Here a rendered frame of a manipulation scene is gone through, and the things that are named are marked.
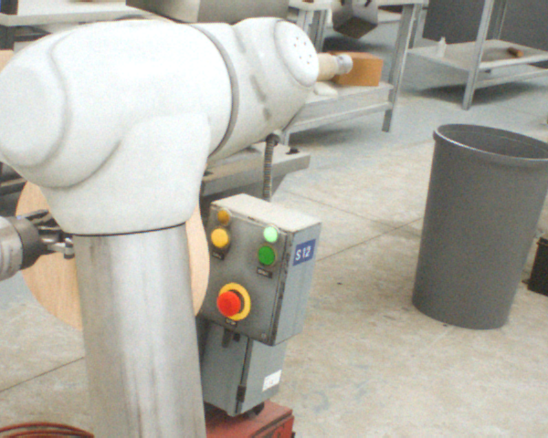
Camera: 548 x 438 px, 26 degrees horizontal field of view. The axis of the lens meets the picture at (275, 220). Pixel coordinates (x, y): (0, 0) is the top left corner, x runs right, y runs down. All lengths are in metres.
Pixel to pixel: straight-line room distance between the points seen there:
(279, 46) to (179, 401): 0.33
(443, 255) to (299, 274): 2.78
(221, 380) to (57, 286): 0.46
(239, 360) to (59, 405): 1.49
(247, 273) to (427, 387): 2.30
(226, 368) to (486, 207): 2.46
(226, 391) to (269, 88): 1.19
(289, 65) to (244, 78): 0.04
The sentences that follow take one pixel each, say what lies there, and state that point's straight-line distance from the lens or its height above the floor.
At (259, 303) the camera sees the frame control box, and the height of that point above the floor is 0.99.
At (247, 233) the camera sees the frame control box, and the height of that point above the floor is 1.09.
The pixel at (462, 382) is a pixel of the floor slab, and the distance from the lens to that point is 4.21.
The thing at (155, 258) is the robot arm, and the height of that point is 1.33.
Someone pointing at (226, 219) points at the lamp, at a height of 1.10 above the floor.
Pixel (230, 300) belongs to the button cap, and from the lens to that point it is 1.86.
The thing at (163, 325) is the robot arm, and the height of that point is 1.27.
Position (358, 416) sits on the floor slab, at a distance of 3.80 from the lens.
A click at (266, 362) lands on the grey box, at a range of 2.22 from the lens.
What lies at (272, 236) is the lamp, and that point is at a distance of 1.81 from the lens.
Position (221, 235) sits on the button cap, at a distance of 1.87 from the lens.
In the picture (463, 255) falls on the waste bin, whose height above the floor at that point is 0.30.
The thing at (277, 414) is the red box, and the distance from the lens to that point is 2.34.
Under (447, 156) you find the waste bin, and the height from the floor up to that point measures 0.65.
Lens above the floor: 1.68
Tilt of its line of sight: 18 degrees down
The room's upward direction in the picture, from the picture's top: 10 degrees clockwise
